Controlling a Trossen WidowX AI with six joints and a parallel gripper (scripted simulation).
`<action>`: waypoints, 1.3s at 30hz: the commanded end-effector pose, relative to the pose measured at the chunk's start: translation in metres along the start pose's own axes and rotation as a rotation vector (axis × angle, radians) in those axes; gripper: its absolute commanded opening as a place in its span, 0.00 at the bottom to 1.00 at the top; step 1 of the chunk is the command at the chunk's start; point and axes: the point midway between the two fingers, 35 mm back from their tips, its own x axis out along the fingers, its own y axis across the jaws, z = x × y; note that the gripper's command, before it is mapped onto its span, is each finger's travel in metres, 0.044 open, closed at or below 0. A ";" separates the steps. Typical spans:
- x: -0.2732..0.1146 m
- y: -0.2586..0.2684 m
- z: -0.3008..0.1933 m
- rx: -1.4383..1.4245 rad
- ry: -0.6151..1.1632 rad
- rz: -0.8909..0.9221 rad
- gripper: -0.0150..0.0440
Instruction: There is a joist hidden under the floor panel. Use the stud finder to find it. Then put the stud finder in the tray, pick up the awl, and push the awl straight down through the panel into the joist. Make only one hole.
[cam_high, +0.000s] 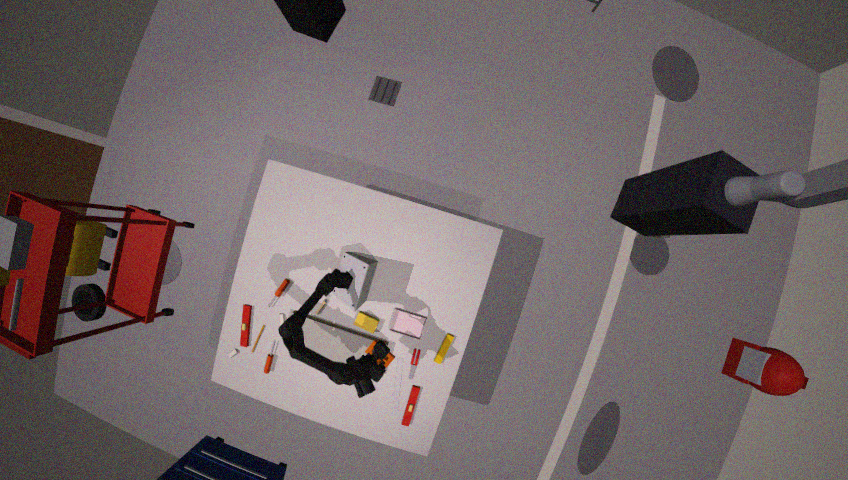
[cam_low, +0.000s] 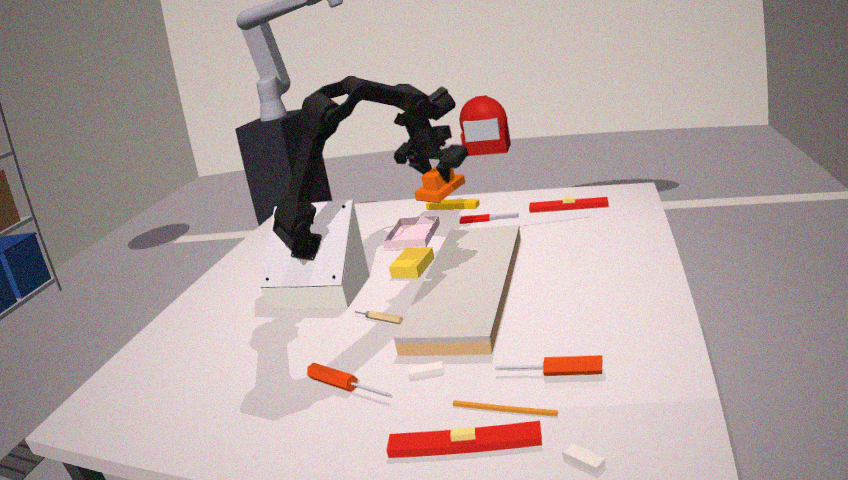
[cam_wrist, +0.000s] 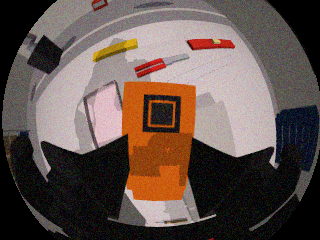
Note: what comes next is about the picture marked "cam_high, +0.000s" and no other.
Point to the pink shallow tray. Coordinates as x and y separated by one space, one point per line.
408 324

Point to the orange-handled awl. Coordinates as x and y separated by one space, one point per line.
283 286
269 361

